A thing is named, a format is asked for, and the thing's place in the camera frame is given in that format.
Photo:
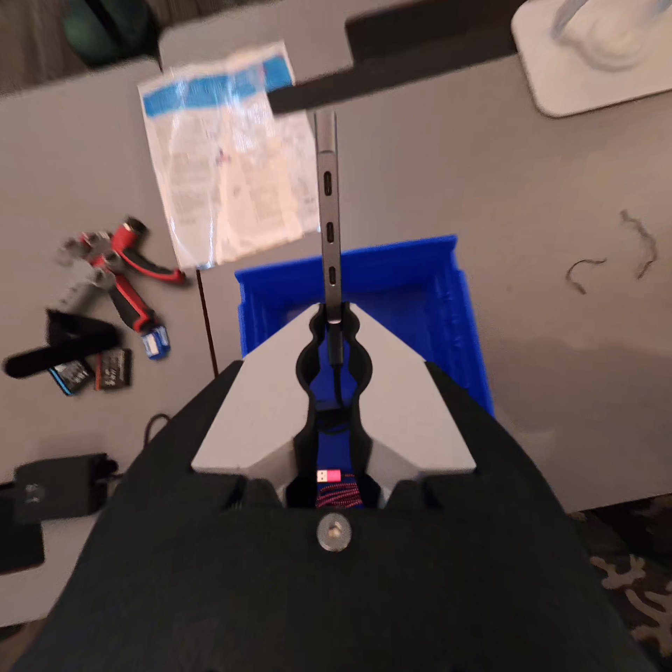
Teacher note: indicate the red and black tool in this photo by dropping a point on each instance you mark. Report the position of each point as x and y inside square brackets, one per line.
[131, 304]
[141, 262]

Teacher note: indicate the black twist tie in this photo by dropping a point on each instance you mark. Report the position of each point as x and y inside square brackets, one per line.
[648, 246]
[575, 273]

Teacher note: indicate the blue bin with marker label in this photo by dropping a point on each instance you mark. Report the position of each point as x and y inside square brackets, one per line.
[409, 294]

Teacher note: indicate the black power adapter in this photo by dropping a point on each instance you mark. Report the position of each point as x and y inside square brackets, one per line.
[57, 491]

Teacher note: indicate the blue and white leaflet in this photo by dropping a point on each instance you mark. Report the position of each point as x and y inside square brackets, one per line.
[210, 89]

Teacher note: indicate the black office chair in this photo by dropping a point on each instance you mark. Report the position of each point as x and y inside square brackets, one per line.
[110, 29]

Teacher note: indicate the grey usb hub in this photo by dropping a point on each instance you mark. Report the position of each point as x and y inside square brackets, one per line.
[329, 210]

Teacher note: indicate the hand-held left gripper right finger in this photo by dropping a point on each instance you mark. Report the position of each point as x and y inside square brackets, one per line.
[414, 420]

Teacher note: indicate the small dark red packet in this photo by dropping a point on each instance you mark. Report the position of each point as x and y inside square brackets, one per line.
[114, 370]

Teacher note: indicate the white base acrylic leg stand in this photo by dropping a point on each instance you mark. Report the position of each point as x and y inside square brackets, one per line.
[577, 68]

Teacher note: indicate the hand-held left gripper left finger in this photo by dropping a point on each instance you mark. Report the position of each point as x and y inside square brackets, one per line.
[252, 420]

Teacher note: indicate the small blue white box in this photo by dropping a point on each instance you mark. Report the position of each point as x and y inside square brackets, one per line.
[156, 342]
[71, 377]

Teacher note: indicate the white printed paper sheet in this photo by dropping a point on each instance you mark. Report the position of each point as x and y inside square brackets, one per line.
[231, 199]

